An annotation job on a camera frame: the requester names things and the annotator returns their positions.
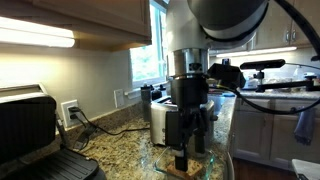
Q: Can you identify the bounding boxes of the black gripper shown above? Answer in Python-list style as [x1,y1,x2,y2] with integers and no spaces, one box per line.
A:
[165,77,209,173]

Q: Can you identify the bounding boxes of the brown bread slice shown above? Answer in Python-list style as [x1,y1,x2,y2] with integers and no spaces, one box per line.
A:
[166,159,204,180]

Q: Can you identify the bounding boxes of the stainless steel toaster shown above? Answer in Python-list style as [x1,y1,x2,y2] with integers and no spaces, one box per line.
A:
[148,95,219,159]

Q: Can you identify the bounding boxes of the clear glass baking dish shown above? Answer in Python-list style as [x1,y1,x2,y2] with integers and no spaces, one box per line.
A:
[153,141,217,180]

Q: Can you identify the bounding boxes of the tall grey tumbler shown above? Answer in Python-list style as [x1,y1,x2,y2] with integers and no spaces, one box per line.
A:
[140,83,154,123]

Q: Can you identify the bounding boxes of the short black bottle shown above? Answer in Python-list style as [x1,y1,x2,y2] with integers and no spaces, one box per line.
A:
[151,87,163,101]

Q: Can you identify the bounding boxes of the beige lower cabinets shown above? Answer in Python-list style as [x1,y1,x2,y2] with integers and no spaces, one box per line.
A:
[229,96,320,171]

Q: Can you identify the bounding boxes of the beige cabinets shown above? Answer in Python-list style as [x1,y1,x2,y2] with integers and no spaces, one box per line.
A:
[208,0,320,56]
[229,96,320,171]

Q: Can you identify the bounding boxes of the silver kettle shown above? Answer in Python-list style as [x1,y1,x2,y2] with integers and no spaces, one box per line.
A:
[244,77,259,90]

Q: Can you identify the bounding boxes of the under-cabinet light strip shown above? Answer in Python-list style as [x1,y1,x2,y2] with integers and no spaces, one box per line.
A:
[215,45,298,58]
[0,16,76,49]

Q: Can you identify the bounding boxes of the blue hanging towel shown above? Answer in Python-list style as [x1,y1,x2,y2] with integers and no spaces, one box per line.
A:
[293,105,317,147]

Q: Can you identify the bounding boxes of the white cart top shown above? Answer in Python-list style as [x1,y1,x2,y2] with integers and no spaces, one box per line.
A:
[291,158,320,180]

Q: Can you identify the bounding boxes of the beige upper cabinets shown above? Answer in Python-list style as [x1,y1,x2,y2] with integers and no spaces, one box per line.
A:
[208,0,320,56]

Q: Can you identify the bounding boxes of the wooden upper cabinet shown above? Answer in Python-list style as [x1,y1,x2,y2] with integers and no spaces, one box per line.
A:
[0,0,153,53]

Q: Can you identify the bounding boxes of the black panini grill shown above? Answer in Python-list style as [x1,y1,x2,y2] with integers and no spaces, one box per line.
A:
[0,83,108,180]

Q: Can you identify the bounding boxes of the curved silver appliance handle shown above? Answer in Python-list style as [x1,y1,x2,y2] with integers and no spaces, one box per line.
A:
[223,151,236,180]

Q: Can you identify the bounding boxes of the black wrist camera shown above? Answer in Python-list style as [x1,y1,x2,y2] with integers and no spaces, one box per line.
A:
[207,62,247,90]

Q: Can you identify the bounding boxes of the black toaster power cord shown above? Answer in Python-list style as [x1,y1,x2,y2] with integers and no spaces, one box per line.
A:
[68,106,151,137]

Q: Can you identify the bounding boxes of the white blank wall plate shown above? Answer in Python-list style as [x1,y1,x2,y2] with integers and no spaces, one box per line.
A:
[113,88,126,109]

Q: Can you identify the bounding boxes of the black grill power cord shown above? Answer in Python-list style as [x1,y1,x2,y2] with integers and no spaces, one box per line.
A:
[72,122,98,151]

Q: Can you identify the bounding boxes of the black stereo camera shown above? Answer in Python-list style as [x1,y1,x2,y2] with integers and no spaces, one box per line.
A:
[239,58,287,71]

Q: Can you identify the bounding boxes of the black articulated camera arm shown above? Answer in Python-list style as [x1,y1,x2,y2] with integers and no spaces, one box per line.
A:
[254,69,320,94]

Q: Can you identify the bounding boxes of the white wall outlet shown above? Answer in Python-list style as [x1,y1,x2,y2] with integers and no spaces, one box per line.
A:
[60,99,82,129]

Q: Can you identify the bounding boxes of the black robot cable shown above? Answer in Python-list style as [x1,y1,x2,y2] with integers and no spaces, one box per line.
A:
[213,0,320,116]

